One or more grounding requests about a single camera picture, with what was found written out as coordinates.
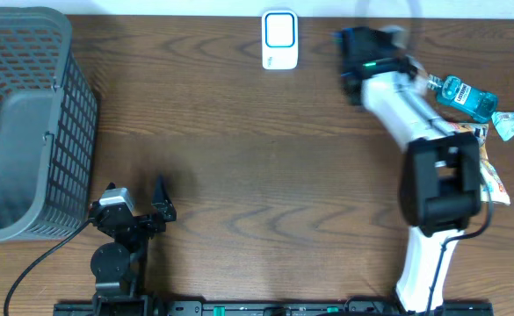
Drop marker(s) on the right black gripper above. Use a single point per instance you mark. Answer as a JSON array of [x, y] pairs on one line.
[[413, 69]]

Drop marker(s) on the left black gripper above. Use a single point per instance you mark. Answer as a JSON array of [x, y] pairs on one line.
[[165, 210]]

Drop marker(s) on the teal mouthwash bottle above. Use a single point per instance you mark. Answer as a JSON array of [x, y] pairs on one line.
[[480, 105]]

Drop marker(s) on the light green wipes packet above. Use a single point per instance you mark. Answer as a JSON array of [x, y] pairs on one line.
[[504, 124]]

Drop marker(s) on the large yellow snack bag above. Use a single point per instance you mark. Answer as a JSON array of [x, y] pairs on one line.
[[493, 190]]

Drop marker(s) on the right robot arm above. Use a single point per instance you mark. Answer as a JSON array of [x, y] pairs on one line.
[[440, 188]]

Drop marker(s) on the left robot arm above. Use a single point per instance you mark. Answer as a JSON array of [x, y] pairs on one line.
[[120, 266]]

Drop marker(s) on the grey plastic basket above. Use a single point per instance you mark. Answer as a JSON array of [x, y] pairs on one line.
[[48, 124]]

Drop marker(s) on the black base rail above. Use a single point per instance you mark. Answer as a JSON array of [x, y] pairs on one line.
[[356, 306]]

